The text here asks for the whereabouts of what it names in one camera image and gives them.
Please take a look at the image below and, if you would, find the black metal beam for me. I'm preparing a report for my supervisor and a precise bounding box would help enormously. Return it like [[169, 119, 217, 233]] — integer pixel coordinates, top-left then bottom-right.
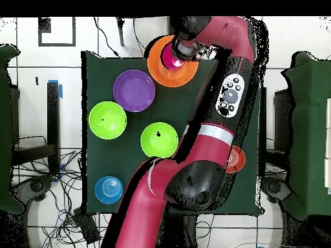
[[259, 86, 268, 179]]

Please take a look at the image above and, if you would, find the large yellow-orange bowl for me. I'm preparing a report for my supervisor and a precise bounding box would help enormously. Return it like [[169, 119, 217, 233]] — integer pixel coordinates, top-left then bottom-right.
[[147, 35, 200, 88]]

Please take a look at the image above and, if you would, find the small pink-red bowl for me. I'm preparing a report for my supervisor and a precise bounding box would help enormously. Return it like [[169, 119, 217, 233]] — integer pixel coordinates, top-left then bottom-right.
[[161, 42, 187, 70]]

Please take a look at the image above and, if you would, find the black stand leg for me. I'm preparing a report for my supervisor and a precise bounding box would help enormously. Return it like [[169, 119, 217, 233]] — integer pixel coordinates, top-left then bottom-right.
[[115, 16, 125, 47]]

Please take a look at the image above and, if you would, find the black square frame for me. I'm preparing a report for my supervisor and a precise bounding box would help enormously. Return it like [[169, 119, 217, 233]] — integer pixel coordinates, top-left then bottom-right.
[[37, 16, 76, 48]]

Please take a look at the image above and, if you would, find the black metal frame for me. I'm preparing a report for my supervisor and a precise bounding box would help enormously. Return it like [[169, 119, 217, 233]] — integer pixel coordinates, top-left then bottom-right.
[[12, 81, 61, 177]]

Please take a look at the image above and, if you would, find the dark green table cloth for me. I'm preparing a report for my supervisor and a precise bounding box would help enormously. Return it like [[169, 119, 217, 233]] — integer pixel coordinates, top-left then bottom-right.
[[81, 50, 267, 216]]

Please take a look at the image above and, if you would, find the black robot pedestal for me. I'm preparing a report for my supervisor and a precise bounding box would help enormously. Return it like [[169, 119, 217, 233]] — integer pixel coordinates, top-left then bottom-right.
[[157, 214, 200, 248]]

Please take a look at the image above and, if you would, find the purple bowl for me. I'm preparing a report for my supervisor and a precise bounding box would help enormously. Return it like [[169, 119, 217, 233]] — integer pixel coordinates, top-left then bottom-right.
[[112, 69, 156, 113]]

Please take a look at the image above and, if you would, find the green cloth side table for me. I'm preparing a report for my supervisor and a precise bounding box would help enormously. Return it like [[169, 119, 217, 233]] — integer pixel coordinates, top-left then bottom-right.
[[280, 50, 331, 220], [0, 43, 25, 215]]

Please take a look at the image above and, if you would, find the green bowl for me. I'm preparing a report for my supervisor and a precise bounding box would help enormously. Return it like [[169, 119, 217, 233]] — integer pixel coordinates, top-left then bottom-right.
[[88, 101, 128, 141], [140, 121, 179, 159]]

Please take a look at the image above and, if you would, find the tangle of cables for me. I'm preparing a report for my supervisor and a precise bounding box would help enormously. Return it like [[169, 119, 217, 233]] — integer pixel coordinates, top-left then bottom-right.
[[15, 135, 87, 248]]

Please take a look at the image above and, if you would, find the small orange bowl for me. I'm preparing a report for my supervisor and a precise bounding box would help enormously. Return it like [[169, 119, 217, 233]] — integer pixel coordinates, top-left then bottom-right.
[[224, 145, 247, 174]]

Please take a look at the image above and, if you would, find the small light blue bowl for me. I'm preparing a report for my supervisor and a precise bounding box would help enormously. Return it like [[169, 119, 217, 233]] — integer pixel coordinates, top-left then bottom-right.
[[94, 176, 124, 205]]

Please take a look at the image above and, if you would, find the black power strip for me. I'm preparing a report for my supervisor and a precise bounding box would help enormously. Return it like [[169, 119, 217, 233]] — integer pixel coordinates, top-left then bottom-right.
[[73, 207, 101, 245]]

